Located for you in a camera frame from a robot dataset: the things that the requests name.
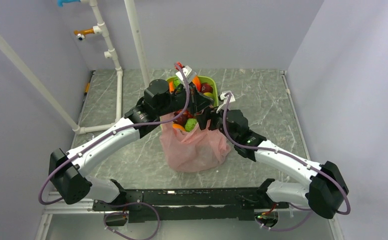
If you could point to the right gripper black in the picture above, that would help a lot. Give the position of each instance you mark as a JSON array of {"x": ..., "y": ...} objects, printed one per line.
[{"x": 208, "y": 113}]

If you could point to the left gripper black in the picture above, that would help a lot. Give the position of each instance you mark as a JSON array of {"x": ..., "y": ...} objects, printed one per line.
[{"x": 197, "y": 101}]

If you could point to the pink plastic bag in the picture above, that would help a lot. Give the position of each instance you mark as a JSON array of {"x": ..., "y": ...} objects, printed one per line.
[{"x": 193, "y": 151}]

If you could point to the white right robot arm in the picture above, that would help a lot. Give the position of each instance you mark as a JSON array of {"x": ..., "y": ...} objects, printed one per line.
[{"x": 321, "y": 187}]

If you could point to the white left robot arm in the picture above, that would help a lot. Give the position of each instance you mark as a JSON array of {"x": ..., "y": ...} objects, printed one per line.
[{"x": 69, "y": 171}]

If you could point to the green yellow mango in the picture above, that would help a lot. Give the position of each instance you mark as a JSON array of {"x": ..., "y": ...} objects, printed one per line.
[{"x": 209, "y": 95}]

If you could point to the dark red apple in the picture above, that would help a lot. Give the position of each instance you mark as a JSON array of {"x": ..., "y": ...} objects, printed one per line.
[{"x": 206, "y": 88}]

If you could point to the orange papaya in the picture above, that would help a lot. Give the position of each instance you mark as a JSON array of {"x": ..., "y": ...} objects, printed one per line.
[{"x": 197, "y": 83}]

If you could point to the green plastic fruit tray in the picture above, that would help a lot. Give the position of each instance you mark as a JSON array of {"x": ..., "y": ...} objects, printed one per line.
[{"x": 213, "y": 86}]

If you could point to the light green sugar apple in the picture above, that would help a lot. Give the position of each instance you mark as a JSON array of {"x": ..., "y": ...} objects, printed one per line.
[{"x": 190, "y": 124}]

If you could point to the orange tangerine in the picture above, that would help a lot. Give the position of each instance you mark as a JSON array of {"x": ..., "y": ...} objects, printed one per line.
[{"x": 171, "y": 86}]

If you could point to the yellow orange mango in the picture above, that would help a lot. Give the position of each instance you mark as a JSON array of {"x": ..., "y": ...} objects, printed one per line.
[{"x": 178, "y": 127}]

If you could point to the orange pipe valve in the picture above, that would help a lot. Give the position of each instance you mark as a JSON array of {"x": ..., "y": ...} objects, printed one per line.
[{"x": 81, "y": 34}]

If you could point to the blue pipe fitting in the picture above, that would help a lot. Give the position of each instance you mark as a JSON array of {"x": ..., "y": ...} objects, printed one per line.
[{"x": 61, "y": 3}]

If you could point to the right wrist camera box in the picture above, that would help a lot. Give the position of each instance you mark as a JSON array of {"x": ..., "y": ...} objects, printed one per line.
[{"x": 226, "y": 97}]

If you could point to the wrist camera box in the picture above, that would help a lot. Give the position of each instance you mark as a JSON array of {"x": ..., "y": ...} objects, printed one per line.
[
  {"x": 226, "y": 97},
  {"x": 185, "y": 72}
]

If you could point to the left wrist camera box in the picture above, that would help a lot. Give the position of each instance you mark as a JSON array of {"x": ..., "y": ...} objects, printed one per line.
[{"x": 185, "y": 72}]

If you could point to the orange handled tool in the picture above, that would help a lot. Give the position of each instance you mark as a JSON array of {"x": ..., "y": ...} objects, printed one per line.
[{"x": 86, "y": 90}]

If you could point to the white pvc pipe frame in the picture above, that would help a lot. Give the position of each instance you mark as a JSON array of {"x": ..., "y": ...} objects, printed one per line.
[{"x": 100, "y": 29}]

